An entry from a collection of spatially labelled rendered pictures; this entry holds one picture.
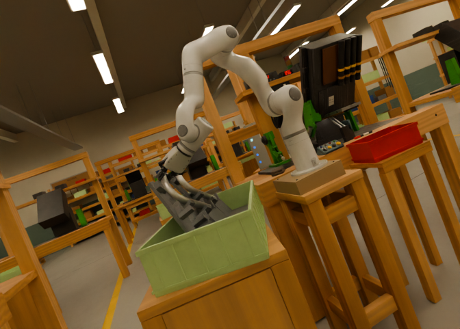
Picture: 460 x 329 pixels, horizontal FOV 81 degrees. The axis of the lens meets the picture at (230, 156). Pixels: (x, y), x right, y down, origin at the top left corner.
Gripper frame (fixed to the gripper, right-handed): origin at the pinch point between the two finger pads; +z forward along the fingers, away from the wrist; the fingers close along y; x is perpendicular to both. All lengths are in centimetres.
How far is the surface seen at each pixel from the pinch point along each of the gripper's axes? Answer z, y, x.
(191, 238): -3.9, 3.3, 40.9
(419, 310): -20, -127, 75
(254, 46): -87, -63, -114
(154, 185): -5.1, 13.1, 19.1
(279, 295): -7, -24, 62
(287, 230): -4, -82, 14
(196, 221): -0.7, -7.1, 26.9
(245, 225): -19, -6, 47
